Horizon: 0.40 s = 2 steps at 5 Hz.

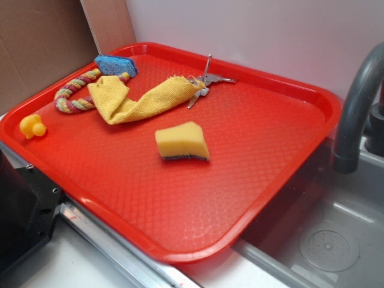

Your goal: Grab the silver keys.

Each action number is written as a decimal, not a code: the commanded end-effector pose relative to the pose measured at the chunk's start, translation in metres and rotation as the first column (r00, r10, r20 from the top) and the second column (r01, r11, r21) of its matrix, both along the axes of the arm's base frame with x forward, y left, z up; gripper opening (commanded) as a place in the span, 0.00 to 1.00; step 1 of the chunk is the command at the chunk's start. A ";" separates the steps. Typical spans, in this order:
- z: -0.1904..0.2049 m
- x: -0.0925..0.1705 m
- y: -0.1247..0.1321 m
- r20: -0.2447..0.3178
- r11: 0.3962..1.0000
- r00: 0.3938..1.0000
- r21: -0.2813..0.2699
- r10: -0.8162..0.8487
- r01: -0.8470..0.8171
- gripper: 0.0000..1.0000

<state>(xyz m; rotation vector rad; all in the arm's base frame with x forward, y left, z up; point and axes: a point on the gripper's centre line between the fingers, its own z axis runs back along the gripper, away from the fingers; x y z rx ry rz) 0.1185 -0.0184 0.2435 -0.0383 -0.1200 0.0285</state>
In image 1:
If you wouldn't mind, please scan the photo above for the yellow sponge with dark base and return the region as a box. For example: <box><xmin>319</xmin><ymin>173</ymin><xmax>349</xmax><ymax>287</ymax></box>
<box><xmin>155</xmin><ymin>121</ymin><xmax>210</xmax><ymax>161</ymax></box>

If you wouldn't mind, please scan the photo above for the yellow microfiber cloth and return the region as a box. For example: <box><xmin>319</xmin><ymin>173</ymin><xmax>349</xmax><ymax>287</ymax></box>
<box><xmin>87</xmin><ymin>76</ymin><xmax>206</xmax><ymax>125</ymax></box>

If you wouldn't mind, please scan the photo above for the blue sponge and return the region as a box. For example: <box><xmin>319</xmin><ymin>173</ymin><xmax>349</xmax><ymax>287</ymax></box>
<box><xmin>94</xmin><ymin>55</ymin><xmax>138</xmax><ymax>77</ymax></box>

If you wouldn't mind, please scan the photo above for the grey plastic faucet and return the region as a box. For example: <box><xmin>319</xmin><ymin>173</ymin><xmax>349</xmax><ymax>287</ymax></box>
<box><xmin>331</xmin><ymin>43</ymin><xmax>383</xmax><ymax>173</ymax></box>

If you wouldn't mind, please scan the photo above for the grey plastic sink basin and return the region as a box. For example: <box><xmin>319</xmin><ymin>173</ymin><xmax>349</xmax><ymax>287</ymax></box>
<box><xmin>233</xmin><ymin>140</ymin><xmax>383</xmax><ymax>287</ymax></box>

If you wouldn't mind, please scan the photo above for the yellow rubber duck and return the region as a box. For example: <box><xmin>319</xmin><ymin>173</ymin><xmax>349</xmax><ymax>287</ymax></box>
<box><xmin>19</xmin><ymin>114</ymin><xmax>47</xmax><ymax>140</ymax></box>

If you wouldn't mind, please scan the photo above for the brown cardboard panel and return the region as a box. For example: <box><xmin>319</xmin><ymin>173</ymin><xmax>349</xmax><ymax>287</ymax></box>
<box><xmin>1</xmin><ymin>1</ymin><xmax>136</xmax><ymax>114</ymax></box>

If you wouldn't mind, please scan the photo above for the dark faucet knob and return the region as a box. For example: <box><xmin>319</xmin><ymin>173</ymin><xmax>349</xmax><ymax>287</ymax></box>
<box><xmin>364</xmin><ymin>84</ymin><xmax>383</xmax><ymax>157</ymax></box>

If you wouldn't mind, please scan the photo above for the multicolour rope ring toy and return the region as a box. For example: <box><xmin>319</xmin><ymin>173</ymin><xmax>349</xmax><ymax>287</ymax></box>
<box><xmin>53</xmin><ymin>68</ymin><xmax>131</xmax><ymax>115</ymax></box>

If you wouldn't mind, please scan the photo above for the silver metal rail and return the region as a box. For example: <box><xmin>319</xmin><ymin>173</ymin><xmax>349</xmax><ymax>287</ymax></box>
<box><xmin>0</xmin><ymin>140</ymin><xmax>196</xmax><ymax>288</ymax></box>

